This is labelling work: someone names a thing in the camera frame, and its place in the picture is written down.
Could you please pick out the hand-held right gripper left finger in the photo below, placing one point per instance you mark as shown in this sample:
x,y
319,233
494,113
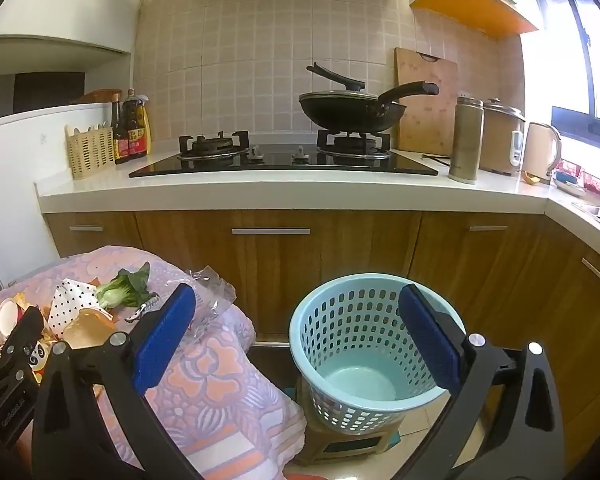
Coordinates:
x,y
165,340

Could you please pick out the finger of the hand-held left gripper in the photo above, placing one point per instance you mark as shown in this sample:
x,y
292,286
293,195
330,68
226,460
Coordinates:
x,y
25,332

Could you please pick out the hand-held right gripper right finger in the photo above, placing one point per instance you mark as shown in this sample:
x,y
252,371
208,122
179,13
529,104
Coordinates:
x,y
430,345

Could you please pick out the red and white paper cup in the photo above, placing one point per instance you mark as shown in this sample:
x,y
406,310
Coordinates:
x,y
6,317

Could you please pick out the panda print packet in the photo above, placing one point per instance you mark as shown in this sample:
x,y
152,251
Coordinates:
x,y
39,356

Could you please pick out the white polka dot paper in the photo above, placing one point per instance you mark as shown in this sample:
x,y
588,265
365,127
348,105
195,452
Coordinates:
x,y
65,305

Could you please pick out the amber wrapper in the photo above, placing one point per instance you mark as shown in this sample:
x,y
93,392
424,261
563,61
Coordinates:
x,y
87,327

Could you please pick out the green bok choy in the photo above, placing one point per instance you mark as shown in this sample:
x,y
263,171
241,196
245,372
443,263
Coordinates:
x,y
112,294

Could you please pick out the clear plastic bag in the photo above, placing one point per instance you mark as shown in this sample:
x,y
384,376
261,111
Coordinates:
x,y
215,290

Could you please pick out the light blue plastic basket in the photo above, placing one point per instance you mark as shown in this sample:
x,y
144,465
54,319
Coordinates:
x,y
350,320

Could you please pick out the small shiny metal piece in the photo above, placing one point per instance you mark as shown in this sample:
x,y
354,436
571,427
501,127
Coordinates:
x,y
142,307

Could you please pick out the pink floral blanket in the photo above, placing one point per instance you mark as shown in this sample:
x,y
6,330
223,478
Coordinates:
x,y
220,380

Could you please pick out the wooden base cabinet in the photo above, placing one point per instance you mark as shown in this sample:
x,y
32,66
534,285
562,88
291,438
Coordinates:
x,y
360,255

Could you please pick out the brown stool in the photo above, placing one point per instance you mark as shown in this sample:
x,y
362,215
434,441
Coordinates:
x,y
350,447

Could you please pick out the beige utensil basket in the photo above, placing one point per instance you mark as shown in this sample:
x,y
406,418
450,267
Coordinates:
x,y
90,155

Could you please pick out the small orange object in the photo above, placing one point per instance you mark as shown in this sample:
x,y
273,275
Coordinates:
x,y
531,178

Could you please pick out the slim dark sauce bottle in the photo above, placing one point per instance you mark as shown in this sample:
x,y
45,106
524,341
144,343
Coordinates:
x,y
120,147

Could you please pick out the steel thermos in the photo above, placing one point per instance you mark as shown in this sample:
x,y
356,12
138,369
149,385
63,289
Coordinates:
x,y
465,145

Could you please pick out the large dark sauce bottle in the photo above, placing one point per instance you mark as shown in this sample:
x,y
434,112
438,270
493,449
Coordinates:
x,y
134,135

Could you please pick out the yellow oil bottle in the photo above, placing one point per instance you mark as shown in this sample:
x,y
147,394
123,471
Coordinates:
x,y
148,130

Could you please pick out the black glass gas stove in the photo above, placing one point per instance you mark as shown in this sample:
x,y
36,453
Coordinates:
x,y
280,162

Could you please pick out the steel electric kettle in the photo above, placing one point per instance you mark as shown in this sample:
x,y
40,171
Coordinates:
x,y
500,140

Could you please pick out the cream electric kettle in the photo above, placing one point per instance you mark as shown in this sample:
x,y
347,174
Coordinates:
x,y
537,152

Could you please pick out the red printed packaging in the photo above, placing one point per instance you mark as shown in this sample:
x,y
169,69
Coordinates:
x,y
595,182

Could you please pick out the wooden cutting board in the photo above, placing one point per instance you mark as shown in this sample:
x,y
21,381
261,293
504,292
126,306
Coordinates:
x,y
425,110

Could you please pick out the black wok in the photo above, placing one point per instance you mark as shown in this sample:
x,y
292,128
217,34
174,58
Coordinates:
x,y
350,112

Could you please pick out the wooden box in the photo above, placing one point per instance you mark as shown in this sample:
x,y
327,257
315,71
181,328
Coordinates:
x,y
97,96

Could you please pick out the window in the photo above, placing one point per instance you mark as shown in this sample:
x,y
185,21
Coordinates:
x,y
580,35

